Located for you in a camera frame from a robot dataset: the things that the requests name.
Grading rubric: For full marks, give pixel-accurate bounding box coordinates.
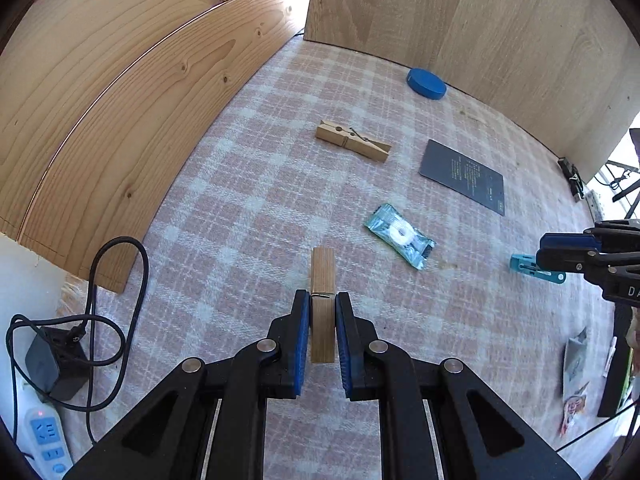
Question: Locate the dark grey card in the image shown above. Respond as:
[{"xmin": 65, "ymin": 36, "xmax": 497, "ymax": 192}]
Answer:
[{"xmin": 419, "ymin": 140, "xmax": 506, "ymax": 217}]

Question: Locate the teal plastic clip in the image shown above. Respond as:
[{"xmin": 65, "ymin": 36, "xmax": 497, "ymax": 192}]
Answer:
[{"xmin": 510, "ymin": 254, "xmax": 567, "ymax": 286}]

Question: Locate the black tray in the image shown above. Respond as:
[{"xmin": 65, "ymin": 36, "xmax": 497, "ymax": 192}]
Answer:
[{"xmin": 597, "ymin": 345, "xmax": 636, "ymax": 418}]

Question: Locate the wooden clothespin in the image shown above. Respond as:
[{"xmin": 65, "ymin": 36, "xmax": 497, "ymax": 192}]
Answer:
[
  {"xmin": 316, "ymin": 120, "xmax": 392, "ymax": 163},
  {"xmin": 310, "ymin": 246, "xmax": 337, "ymax": 365}
]

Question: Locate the person's right hand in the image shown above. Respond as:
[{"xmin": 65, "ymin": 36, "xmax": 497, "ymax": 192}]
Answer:
[{"xmin": 625, "ymin": 307, "xmax": 640, "ymax": 350}]

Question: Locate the red white small packet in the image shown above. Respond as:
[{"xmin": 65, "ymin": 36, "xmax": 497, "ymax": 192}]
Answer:
[{"xmin": 560, "ymin": 382, "xmax": 592, "ymax": 433}]

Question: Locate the light oak board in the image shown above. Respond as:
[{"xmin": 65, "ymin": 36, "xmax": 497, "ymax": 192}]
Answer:
[{"xmin": 303, "ymin": 0, "xmax": 640, "ymax": 183}]

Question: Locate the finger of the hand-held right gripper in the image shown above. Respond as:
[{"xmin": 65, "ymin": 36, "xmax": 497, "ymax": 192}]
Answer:
[
  {"xmin": 582, "ymin": 219, "xmax": 640, "ymax": 253},
  {"xmin": 536, "ymin": 232, "xmax": 640, "ymax": 286}
]

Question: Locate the silver grey packet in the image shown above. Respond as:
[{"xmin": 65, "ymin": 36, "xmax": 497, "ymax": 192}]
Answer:
[{"xmin": 562, "ymin": 327, "xmax": 590, "ymax": 396}]

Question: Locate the white power strip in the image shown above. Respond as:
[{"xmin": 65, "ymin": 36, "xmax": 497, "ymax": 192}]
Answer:
[{"xmin": 12, "ymin": 367, "xmax": 73, "ymax": 476}]

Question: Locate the teal candy packet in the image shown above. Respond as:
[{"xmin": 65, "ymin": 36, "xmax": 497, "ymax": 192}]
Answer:
[{"xmin": 364, "ymin": 203, "xmax": 436, "ymax": 272}]

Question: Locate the black power cable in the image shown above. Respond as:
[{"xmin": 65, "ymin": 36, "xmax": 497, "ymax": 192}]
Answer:
[{"xmin": 6, "ymin": 236, "xmax": 150, "ymax": 445}]

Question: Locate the pine wood panel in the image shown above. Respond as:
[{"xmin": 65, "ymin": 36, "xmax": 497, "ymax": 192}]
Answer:
[{"xmin": 0, "ymin": 0, "xmax": 318, "ymax": 295}]

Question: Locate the pink checked desktop cloth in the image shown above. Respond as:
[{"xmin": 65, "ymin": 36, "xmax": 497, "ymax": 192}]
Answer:
[{"xmin": 55, "ymin": 37, "xmax": 640, "ymax": 480}]

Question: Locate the black coiled cable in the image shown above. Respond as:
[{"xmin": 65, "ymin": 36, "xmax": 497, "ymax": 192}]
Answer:
[{"xmin": 557, "ymin": 156, "xmax": 586, "ymax": 202}]

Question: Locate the black power adapter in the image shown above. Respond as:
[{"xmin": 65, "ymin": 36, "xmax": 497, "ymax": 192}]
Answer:
[{"xmin": 25, "ymin": 326, "xmax": 93, "ymax": 402}]

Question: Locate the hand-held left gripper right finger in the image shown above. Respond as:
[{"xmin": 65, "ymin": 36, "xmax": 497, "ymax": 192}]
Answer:
[{"xmin": 334, "ymin": 291, "xmax": 581, "ymax": 480}]

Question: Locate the blue round lid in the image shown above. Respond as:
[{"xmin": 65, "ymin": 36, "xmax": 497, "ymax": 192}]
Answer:
[{"xmin": 406, "ymin": 67, "xmax": 447, "ymax": 100}]

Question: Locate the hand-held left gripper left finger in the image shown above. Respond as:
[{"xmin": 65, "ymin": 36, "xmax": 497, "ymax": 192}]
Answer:
[{"xmin": 62, "ymin": 289, "xmax": 311, "ymax": 480}]

